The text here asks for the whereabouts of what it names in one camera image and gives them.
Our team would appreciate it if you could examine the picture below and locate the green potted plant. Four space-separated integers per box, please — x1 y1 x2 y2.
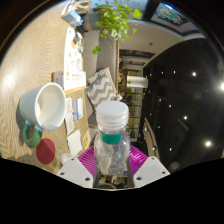
91 1 143 56

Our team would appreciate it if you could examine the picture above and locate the white paper sheet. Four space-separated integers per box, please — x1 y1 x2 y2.
64 96 76 136

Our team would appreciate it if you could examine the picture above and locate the yellow printed card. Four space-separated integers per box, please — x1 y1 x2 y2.
82 129 91 150

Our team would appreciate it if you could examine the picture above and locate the white paper napkin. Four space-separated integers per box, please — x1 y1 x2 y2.
66 129 84 156

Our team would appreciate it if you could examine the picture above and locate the group of ceiling lights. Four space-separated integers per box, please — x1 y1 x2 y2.
146 66 224 151

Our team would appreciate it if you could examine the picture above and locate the flat white orange box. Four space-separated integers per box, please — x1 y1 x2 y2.
52 26 87 94

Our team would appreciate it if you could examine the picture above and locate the light blue tissue pack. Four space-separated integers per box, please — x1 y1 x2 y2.
61 9 84 28

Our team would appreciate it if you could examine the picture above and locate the white mug with green handle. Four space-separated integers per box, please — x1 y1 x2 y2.
18 82 68 149

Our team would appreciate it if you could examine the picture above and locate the wooden stand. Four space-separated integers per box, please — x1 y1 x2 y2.
71 0 92 14

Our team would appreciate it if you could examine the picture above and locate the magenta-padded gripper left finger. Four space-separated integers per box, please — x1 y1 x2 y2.
56 145 99 189

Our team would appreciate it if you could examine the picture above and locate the flat round red coaster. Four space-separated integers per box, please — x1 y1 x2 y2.
35 137 56 165

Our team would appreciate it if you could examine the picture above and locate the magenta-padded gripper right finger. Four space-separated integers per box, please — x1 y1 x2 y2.
127 145 171 188

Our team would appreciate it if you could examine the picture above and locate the small blue white box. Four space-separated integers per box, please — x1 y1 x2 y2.
73 97 84 121

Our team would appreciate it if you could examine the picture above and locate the grey white chevron pillow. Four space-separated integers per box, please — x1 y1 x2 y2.
85 67 118 113

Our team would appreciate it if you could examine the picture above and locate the clear bottle with white cap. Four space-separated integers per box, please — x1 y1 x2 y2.
93 100 131 177

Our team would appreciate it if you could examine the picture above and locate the white round column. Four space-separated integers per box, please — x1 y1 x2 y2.
126 75 149 89

